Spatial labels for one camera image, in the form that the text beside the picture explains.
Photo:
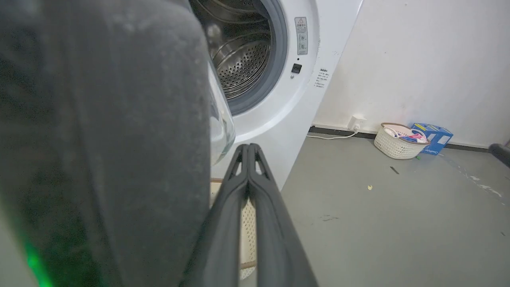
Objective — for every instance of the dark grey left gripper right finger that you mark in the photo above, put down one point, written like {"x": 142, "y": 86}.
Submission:
{"x": 275, "y": 235}

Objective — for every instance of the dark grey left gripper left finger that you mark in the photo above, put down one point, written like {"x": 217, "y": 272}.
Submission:
{"x": 223, "y": 231}

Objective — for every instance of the dark grey washing machine door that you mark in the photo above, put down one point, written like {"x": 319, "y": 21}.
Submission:
{"x": 107, "y": 139}

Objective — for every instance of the white front-load washing machine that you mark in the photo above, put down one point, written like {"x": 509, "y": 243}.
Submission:
{"x": 279, "y": 79}

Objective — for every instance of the cream perforated plastic basket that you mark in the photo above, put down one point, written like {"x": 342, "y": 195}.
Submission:
{"x": 248, "y": 235}

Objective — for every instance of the white woven laundry basket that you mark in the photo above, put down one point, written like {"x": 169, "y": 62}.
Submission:
{"x": 396, "y": 145}

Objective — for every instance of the pink and white clothing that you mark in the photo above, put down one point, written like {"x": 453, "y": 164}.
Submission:
{"x": 410, "y": 134}

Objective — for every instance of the blue cardboard box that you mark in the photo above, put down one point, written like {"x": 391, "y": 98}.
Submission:
{"x": 436, "y": 137}

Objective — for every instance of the dark grey rounded object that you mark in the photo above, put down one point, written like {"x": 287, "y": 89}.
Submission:
{"x": 500, "y": 153}

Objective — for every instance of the white wall power socket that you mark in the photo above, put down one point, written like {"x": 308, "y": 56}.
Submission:
{"x": 356, "y": 122}

